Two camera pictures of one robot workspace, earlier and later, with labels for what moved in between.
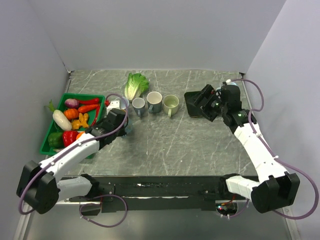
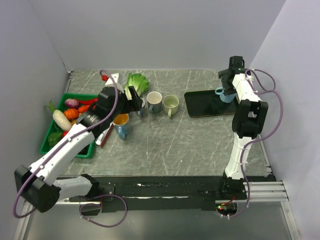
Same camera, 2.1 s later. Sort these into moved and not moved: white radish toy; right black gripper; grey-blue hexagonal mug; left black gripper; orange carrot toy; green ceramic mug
Moved: left black gripper; right black gripper
Not moved: orange carrot toy; green ceramic mug; grey-blue hexagonal mug; white radish toy
